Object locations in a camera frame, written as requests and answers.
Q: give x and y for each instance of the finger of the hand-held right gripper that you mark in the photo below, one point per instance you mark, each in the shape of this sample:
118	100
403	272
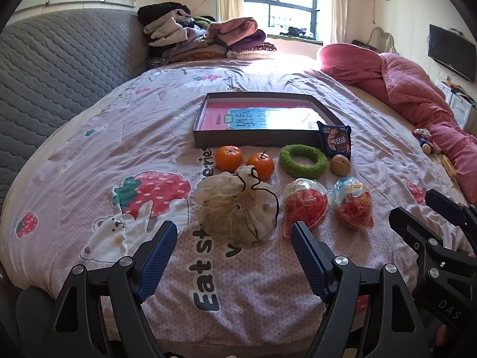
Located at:
406	222
447	203

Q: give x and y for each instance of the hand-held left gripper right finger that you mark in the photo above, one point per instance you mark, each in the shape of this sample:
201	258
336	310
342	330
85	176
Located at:
309	257

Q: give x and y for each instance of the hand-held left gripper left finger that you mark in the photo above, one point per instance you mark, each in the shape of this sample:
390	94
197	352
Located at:
160	261

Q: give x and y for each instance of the red candy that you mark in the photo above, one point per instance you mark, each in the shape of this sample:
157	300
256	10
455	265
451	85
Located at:
305	207

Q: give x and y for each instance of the red candy bag blue top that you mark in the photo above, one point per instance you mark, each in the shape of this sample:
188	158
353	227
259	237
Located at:
353	203

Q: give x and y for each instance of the brown walnut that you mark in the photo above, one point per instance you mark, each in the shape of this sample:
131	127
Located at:
340	164

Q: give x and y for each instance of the orange tangerine with stem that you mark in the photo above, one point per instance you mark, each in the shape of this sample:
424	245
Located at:
260	165

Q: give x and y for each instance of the dark blue snack packet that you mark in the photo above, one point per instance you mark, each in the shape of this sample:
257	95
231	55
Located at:
334	140

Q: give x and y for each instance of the shallow grey cardboard box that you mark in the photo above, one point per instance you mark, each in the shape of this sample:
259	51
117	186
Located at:
208	134

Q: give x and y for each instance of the yellow packet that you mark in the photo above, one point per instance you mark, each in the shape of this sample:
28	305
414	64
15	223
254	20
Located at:
448	166

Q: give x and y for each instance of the small colourful toy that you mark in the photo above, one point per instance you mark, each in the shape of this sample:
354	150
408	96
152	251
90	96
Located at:
425	140

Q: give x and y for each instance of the white drawer cabinet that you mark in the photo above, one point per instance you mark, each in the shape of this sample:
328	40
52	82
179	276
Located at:
458	108

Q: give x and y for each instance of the pink quilted blanket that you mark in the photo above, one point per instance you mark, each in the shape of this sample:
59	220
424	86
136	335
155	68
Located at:
417	93

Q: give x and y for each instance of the pink and blue book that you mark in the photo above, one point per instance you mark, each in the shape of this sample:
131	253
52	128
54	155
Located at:
257	117

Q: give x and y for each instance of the pink pillow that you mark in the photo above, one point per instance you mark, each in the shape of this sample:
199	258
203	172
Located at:
350	63

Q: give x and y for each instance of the grey quilted headboard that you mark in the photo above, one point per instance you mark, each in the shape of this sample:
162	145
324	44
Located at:
56	82

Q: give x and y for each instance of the dark clothes on windowsill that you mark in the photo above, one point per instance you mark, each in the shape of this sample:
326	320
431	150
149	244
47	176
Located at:
300	32

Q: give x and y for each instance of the pile of folded clothes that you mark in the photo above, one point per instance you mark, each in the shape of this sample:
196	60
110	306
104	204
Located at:
193	37

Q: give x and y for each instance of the barred window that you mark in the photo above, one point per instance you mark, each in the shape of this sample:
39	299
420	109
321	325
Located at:
279	3

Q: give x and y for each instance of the black wall television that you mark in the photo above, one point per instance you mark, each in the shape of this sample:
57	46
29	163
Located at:
451	52

